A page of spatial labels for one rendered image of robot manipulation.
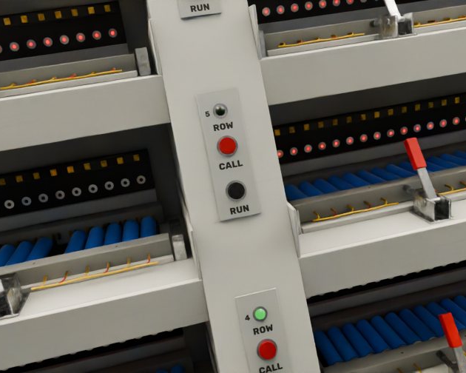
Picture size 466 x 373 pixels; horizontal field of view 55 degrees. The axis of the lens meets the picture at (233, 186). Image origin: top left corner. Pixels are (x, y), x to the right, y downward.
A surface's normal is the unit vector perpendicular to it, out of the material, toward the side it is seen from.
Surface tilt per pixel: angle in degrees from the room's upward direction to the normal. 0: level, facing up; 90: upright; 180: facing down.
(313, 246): 18
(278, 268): 90
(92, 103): 108
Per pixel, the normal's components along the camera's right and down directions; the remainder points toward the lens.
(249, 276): 0.14, -0.04
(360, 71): 0.19, 0.26
